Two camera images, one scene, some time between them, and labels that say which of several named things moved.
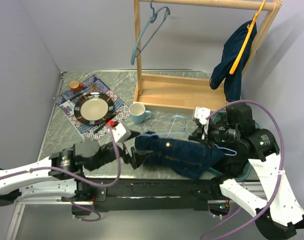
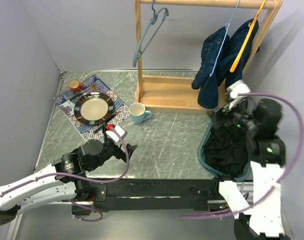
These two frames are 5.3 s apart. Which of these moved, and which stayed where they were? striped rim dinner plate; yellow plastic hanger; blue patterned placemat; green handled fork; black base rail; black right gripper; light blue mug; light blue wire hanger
Moved: black right gripper; light blue wire hanger
Stayed: blue patterned placemat; striped rim dinner plate; yellow plastic hanger; green handled fork; black base rail; light blue mug
